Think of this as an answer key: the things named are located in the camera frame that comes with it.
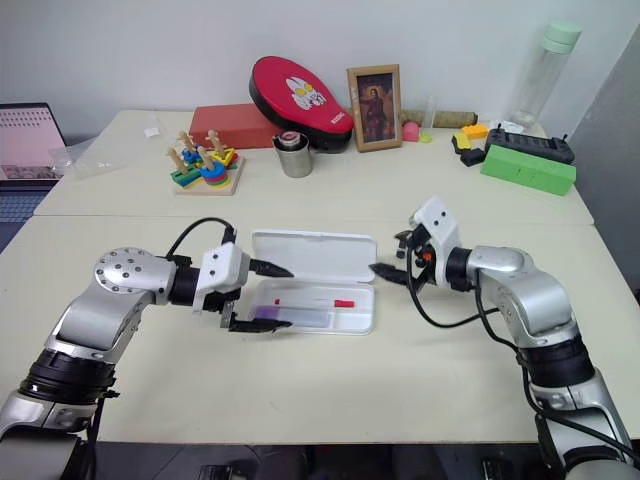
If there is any small clear plastic packet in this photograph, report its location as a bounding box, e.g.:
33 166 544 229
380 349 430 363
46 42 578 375
141 116 167 140

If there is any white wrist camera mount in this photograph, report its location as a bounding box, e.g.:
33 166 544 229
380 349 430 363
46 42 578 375
409 195 461 289
192 242 251 314

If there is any wooden framed picture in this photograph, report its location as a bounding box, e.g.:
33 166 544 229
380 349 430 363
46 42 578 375
346 63 404 153

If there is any clear bottle with green lid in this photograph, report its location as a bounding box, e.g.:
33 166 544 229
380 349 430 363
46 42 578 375
508 19 583 127

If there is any open laptop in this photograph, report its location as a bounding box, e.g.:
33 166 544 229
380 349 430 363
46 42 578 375
0 102 69 224

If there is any wooden shape stacking toy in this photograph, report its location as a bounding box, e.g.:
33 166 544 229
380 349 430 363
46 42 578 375
166 129 248 198

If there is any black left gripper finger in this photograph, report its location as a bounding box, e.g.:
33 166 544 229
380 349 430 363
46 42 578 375
248 258 295 279
227 319 294 335

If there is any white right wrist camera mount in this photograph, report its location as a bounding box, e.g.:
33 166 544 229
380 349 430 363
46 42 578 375
409 195 461 289

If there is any clear plastic bag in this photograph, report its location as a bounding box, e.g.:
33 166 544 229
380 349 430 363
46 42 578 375
47 143 117 182

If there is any purple marker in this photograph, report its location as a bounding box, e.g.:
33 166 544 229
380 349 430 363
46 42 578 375
253 305 335 327

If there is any red oval punch pad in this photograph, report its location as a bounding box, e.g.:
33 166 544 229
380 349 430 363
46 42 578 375
247 55 356 154

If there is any brown rolled mat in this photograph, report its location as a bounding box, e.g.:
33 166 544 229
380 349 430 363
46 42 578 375
398 108 479 129

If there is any steel cup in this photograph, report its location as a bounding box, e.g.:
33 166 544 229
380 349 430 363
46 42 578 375
271 133 317 178

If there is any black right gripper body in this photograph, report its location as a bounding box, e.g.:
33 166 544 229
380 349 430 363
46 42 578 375
394 227 437 287

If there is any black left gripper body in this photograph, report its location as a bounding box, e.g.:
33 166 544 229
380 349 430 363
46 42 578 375
202 287 243 332

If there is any red marker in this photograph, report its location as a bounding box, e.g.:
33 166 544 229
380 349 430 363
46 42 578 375
273 298 357 309

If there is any white plastic pencil case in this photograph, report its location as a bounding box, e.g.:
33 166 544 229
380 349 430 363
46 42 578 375
248 228 378 337

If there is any black remote controller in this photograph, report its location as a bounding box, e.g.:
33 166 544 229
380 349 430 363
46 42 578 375
484 127 577 166

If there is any red rectangular box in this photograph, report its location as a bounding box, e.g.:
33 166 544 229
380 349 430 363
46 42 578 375
188 103 282 151

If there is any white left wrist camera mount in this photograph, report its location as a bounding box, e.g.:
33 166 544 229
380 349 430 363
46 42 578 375
192 242 251 314

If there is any green rectangular box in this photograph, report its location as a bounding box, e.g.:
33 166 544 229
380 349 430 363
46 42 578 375
480 143 578 197

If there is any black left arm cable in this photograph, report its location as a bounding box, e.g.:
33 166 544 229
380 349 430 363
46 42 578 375
164 217 238 262

